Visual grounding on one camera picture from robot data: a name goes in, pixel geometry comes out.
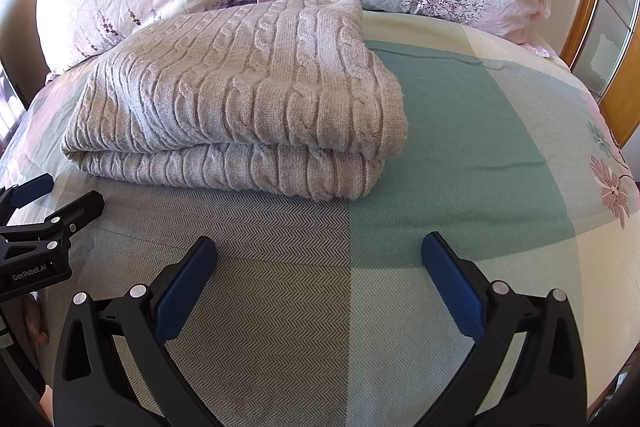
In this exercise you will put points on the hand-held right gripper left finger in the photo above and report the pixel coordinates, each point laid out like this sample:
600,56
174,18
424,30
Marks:
179,294

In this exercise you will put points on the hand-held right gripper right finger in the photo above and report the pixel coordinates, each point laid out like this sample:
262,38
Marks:
457,287

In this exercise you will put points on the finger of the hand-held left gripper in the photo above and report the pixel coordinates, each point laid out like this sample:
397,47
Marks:
32,190
77,208

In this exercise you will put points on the person's left hand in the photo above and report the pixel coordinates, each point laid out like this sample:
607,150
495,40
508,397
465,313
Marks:
36,322

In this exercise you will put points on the checked floral bed sheet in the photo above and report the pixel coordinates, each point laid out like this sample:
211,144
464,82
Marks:
450,217

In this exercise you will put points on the frosted glass panel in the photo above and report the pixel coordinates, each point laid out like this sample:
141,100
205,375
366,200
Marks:
607,32

